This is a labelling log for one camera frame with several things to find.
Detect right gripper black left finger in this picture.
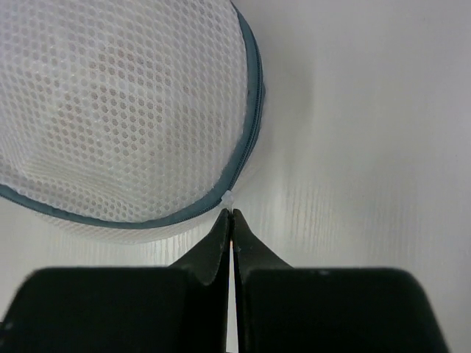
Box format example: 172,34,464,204
1,210,230,352

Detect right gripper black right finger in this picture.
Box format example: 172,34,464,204
232,210,448,352

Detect white mesh laundry bag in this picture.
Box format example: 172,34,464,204
1,1,265,242

